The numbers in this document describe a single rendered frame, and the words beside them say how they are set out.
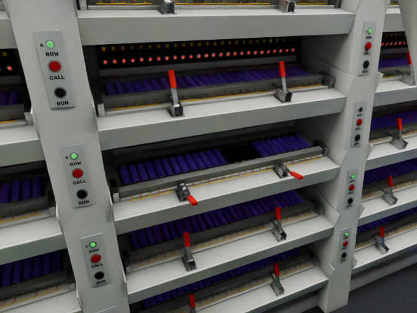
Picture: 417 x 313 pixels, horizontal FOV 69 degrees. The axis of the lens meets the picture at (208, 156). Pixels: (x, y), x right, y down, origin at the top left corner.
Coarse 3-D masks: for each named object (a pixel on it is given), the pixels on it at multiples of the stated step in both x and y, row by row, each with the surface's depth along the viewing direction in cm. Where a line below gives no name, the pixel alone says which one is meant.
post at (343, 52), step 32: (384, 0) 72; (352, 32) 72; (352, 64) 74; (352, 96) 77; (320, 128) 88; (352, 160) 84; (320, 192) 92; (352, 224) 92; (352, 256) 97; (320, 288) 101
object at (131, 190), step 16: (256, 160) 78; (272, 160) 79; (288, 160) 82; (176, 176) 71; (192, 176) 71; (208, 176) 73; (224, 176) 74; (240, 176) 75; (128, 192) 66; (144, 192) 68
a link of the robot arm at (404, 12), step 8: (400, 0) 15; (408, 0) 14; (416, 0) 14; (400, 8) 16; (408, 8) 15; (416, 8) 14; (408, 16) 15; (416, 16) 14; (408, 24) 15; (416, 24) 14; (408, 32) 15; (416, 32) 15; (408, 40) 16; (416, 40) 15; (416, 48) 15; (416, 56) 15; (416, 64) 16; (416, 72) 16; (416, 80) 16
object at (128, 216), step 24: (288, 120) 93; (144, 144) 77; (168, 144) 80; (312, 144) 91; (336, 144) 83; (312, 168) 81; (336, 168) 83; (192, 192) 70; (216, 192) 71; (240, 192) 72; (264, 192) 76; (120, 216) 63; (144, 216) 65; (168, 216) 68
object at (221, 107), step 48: (96, 48) 66; (144, 48) 69; (192, 48) 74; (240, 48) 79; (288, 48) 85; (96, 96) 60; (144, 96) 63; (192, 96) 68; (240, 96) 70; (288, 96) 71; (336, 96) 76
